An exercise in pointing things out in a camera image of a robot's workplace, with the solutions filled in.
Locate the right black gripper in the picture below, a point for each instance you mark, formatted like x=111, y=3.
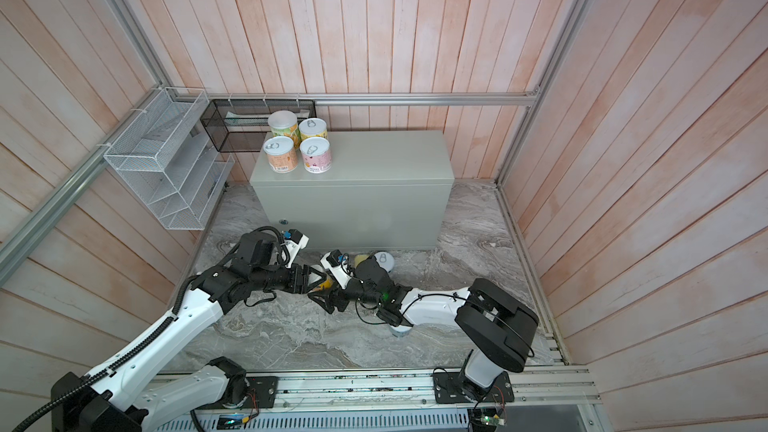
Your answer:
x=332, y=298

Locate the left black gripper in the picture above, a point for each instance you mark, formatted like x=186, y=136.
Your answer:
x=303, y=286

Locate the orange label can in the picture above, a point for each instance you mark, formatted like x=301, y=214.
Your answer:
x=281, y=154

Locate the pink label can front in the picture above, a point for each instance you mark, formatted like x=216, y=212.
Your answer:
x=316, y=154

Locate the yellow label can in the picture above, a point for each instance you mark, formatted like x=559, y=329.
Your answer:
x=285, y=123

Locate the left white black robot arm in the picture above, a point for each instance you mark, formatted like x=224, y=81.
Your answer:
x=113, y=396

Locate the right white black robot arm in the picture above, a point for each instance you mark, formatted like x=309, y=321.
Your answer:
x=501, y=327

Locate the gold flat sardine tin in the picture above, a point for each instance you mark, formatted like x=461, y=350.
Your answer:
x=359, y=259

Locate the teal label can back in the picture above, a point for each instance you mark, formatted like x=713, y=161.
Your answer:
x=385, y=260

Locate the blue label can front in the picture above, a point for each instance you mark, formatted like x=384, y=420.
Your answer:
x=401, y=331

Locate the grey metal cabinet box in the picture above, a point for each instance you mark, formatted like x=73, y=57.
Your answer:
x=384, y=190

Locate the black mesh basket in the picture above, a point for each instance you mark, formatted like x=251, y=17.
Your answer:
x=241, y=125

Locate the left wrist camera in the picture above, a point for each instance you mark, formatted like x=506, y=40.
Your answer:
x=294, y=241

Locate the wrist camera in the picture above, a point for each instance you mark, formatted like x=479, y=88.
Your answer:
x=294, y=241
x=336, y=264

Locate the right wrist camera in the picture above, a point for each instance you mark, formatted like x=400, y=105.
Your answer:
x=336, y=264

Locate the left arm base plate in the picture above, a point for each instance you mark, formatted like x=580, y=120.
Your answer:
x=258, y=394

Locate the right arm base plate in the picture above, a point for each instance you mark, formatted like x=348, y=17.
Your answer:
x=454, y=388

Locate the white wire mesh shelf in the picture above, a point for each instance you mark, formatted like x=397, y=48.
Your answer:
x=169, y=161

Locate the aluminium back frame rail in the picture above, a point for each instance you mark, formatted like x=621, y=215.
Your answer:
x=392, y=99

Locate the aluminium front rail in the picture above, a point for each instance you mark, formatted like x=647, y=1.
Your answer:
x=408, y=389

